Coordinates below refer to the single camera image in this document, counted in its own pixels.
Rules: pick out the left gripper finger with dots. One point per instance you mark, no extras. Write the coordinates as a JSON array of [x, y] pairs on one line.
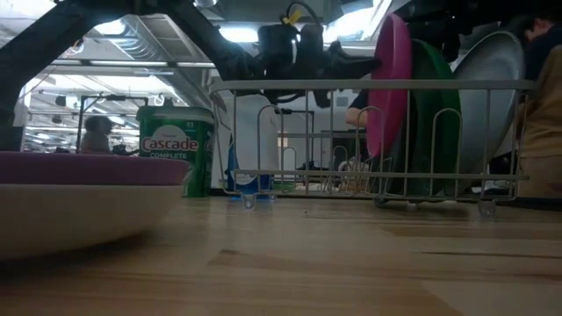
[[351, 68]]

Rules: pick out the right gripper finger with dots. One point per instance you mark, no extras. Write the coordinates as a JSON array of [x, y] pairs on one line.
[[451, 44]]

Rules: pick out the pink plate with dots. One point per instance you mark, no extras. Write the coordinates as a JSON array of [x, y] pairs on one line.
[[391, 88]]

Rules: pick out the green plate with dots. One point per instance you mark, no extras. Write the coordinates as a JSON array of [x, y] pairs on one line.
[[432, 109]]

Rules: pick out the light grey plate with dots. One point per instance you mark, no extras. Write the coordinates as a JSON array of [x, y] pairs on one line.
[[492, 109]]

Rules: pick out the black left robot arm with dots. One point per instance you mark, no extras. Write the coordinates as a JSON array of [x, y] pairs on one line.
[[44, 44]]

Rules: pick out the person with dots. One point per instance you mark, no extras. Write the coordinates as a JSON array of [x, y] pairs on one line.
[[355, 117], [544, 131], [96, 136]]

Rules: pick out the grey cup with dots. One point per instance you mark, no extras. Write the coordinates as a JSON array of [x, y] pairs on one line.
[[355, 167]]

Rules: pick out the blue dish soap bottle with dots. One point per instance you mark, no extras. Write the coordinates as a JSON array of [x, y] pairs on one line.
[[264, 188]]

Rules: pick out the green Cascade detergent tub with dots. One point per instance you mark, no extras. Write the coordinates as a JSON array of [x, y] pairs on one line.
[[175, 145]]

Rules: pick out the purple plate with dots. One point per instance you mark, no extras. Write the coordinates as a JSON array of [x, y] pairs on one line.
[[88, 169]]

